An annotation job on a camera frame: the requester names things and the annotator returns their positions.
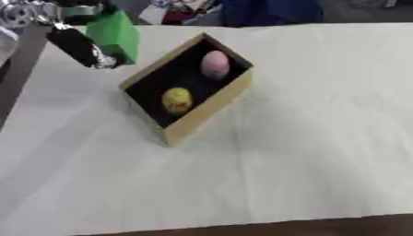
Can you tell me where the red fabric object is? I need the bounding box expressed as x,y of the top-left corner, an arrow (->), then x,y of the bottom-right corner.
159,0 -> 217,26

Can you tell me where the yellow toy egg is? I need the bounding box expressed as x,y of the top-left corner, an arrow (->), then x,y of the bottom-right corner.
161,87 -> 195,116

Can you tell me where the blue fabric object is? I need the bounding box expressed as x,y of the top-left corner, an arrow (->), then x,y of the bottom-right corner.
218,0 -> 326,28

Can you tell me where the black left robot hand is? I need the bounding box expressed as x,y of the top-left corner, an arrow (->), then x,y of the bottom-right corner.
43,0 -> 120,70

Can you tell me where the pink toy egg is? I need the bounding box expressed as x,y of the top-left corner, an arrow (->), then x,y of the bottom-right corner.
200,50 -> 232,81

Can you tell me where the tan box with black inside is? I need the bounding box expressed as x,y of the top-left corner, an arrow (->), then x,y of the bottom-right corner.
117,32 -> 255,148

